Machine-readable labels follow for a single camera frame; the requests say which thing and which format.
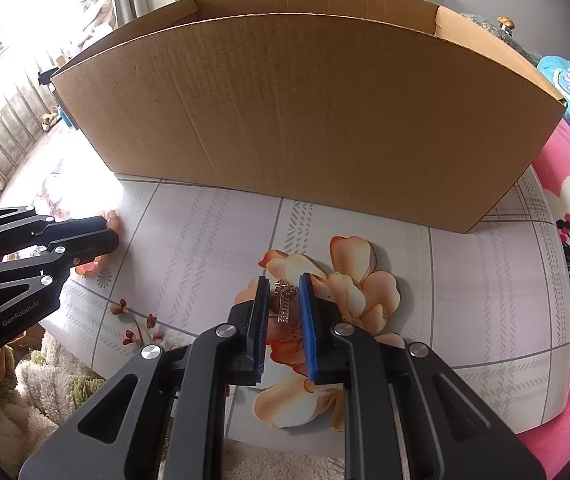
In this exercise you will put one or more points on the brown cardboard box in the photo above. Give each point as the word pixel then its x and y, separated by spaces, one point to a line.
pixel 315 120

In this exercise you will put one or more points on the small mushroom figurine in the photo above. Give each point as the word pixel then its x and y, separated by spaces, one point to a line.
pixel 506 21

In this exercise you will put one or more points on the white fluffy blanket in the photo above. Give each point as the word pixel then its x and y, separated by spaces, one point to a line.
pixel 285 465

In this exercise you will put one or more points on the gold knot bar charm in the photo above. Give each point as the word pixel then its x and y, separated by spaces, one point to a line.
pixel 285 305

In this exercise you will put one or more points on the beige slippers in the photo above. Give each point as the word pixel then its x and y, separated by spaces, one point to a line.
pixel 50 121

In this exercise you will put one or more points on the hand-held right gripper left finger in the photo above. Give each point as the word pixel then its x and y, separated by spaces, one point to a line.
pixel 260 330

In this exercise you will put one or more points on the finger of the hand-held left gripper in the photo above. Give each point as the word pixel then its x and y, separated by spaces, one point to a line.
pixel 90 250
pixel 80 225

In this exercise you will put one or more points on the grey lace cushion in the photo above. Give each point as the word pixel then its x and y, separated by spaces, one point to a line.
pixel 520 47

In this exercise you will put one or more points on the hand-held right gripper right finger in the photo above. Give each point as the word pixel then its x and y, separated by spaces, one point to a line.
pixel 310 330

